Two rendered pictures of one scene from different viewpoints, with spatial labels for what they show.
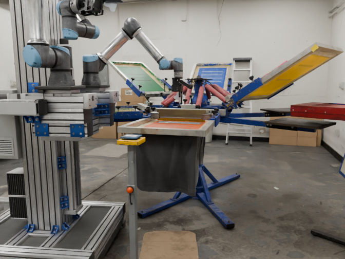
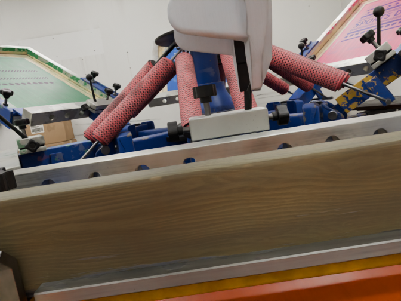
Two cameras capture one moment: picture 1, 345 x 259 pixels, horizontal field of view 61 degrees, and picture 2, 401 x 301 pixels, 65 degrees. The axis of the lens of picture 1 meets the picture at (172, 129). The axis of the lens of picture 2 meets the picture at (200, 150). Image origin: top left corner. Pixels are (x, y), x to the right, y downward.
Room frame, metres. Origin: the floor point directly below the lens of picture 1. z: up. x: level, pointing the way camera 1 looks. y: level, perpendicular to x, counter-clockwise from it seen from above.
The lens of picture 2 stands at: (2.22, 0.03, 1.11)
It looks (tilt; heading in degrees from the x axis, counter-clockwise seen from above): 9 degrees down; 346
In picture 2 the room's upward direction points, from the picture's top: 9 degrees counter-clockwise
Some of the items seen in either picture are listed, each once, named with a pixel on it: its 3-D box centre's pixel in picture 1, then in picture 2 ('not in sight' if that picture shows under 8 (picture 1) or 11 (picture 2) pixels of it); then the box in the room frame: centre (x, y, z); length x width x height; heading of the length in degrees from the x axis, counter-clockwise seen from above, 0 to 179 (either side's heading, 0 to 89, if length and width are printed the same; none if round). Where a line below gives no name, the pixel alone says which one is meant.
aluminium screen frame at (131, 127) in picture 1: (174, 123); not in sight; (2.23, -0.02, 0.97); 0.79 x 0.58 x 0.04; 165
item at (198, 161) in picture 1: (199, 156); not in sight; (2.12, -0.20, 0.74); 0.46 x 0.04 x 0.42; 165
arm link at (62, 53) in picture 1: (58, 57); not in sight; (1.83, 0.69, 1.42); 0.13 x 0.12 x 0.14; 148
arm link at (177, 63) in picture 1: (177, 65); not in sight; (2.44, -0.04, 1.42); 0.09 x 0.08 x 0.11; 88
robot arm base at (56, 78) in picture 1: (60, 77); not in sight; (1.84, 0.68, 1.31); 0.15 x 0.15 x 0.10
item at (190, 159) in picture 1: (164, 163); not in sight; (1.95, 0.06, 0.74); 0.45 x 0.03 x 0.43; 75
